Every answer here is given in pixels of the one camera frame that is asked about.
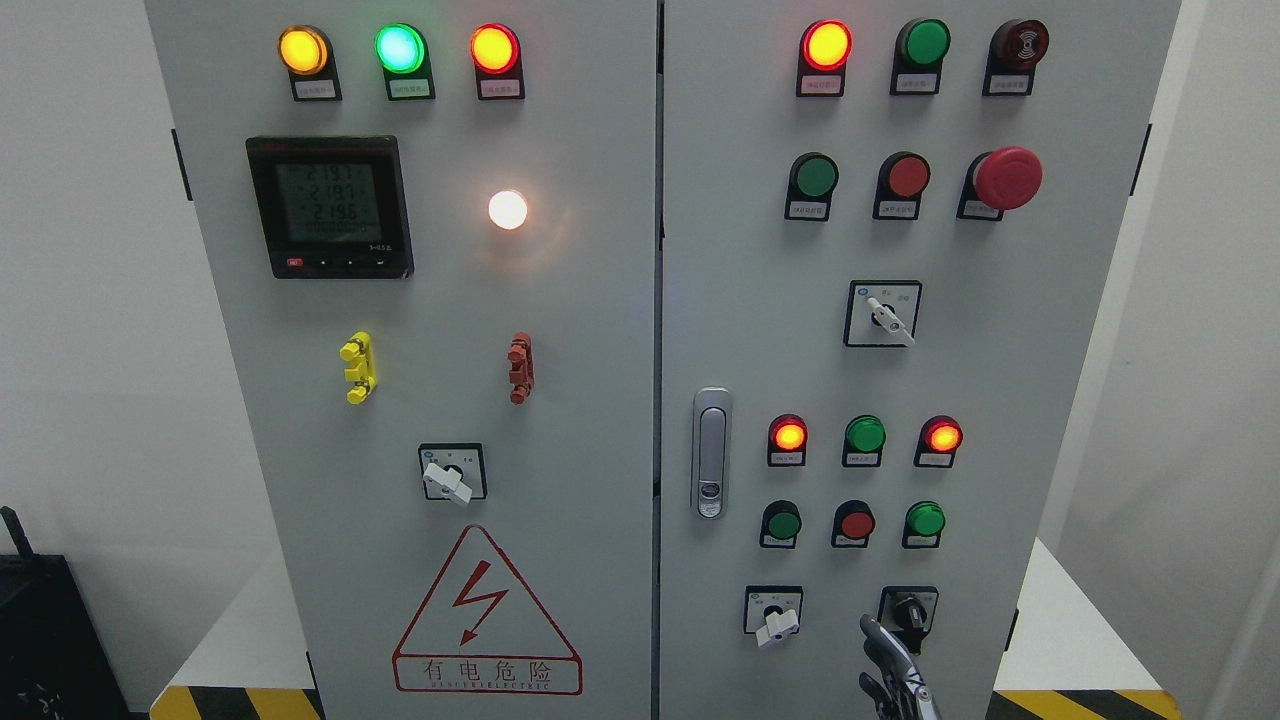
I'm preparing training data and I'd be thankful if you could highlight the white platform with hazard stripes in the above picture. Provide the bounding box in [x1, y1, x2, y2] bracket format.
[148, 543, 1181, 719]

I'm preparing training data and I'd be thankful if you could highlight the green lit indicator light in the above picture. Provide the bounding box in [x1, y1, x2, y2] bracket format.
[374, 23, 435, 101]

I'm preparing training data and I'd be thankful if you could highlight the red electric hazard warning sticker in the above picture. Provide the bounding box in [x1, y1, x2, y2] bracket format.
[392, 524, 582, 696]

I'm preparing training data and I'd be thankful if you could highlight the white selector switch lower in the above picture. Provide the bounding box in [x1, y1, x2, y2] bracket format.
[742, 584, 804, 650]

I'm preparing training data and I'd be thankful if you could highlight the white selector switch upper right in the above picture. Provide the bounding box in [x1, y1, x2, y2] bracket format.
[844, 281, 923, 348]

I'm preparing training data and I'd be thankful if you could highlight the yellow terminal connector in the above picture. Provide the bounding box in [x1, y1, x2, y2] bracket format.
[339, 331, 378, 405]

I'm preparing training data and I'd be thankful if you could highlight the red push button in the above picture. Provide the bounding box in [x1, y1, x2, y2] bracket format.
[829, 498, 876, 550]
[872, 151, 931, 222]

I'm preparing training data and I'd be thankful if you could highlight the red push button lower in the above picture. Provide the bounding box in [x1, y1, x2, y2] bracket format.
[829, 498, 876, 550]

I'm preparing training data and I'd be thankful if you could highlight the red lit indicator top right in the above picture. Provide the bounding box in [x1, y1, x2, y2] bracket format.
[795, 19, 854, 97]

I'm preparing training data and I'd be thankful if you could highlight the white selector switch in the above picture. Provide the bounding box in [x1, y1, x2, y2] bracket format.
[844, 281, 923, 348]
[742, 584, 804, 650]

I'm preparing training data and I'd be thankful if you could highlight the white selector switch left door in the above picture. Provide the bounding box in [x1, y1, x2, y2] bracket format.
[419, 442, 488, 507]

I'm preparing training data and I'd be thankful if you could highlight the silver door handle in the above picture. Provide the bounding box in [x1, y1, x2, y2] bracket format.
[691, 387, 732, 519]

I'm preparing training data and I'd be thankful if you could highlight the green push button upper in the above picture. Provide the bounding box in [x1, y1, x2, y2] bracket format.
[783, 152, 838, 222]

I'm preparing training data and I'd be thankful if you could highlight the dark red buzzer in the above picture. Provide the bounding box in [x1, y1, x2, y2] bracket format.
[982, 19, 1050, 97]

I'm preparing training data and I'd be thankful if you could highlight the green push button lower right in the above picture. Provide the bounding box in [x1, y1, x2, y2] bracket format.
[901, 500, 947, 550]

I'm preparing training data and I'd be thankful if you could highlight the red lit indicator middle right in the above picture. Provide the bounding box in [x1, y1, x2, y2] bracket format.
[913, 415, 964, 469]

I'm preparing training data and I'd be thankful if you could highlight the green indicator top right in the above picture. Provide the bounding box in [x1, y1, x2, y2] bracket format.
[890, 17, 951, 96]

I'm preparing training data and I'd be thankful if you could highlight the grey cabinet door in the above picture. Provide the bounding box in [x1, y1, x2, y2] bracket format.
[655, 1, 1180, 719]
[146, 1, 659, 719]

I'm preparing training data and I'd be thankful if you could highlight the green indicator middle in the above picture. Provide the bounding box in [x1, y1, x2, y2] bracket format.
[841, 414, 887, 468]

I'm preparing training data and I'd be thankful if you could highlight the yellow indicator light top left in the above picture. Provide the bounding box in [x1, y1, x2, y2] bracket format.
[276, 26, 342, 102]

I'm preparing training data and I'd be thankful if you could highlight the grey left cabinet door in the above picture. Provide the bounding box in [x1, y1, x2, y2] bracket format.
[146, 1, 659, 719]

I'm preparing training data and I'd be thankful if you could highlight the red emergency stop mushroom button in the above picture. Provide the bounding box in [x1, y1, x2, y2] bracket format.
[956, 146, 1044, 222]

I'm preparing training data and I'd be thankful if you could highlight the white lit indicator light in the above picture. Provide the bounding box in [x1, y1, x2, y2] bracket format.
[486, 190, 529, 231]

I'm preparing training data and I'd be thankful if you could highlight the red lit indicator middle left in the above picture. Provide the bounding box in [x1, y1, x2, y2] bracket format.
[765, 413, 808, 468]

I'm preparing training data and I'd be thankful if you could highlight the red terminal connector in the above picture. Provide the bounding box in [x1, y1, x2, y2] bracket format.
[507, 331, 535, 406]

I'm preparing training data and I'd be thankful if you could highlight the red lit indicator light left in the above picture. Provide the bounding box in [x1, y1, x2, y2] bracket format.
[470, 22, 526, 101]

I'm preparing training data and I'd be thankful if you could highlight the grey right cabinet door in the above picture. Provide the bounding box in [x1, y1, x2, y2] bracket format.
[655, 1, 1180, 719]

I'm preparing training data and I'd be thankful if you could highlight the black selector switch lower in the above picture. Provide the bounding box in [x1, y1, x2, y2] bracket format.
[877, 585, 940, 656]

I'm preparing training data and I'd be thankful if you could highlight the red push button upper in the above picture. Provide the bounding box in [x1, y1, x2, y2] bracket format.
[872, 151, 931, 222]

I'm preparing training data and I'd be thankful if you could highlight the black device with antenna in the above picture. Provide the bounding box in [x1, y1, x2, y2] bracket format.
[1, 507, 131, 719]

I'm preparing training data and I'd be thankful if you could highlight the black digital power meter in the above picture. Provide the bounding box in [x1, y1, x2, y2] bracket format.
[244, 135, 413, 279]

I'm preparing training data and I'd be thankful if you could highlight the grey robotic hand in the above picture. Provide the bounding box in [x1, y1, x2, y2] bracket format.
[858, 614, 941, 719]

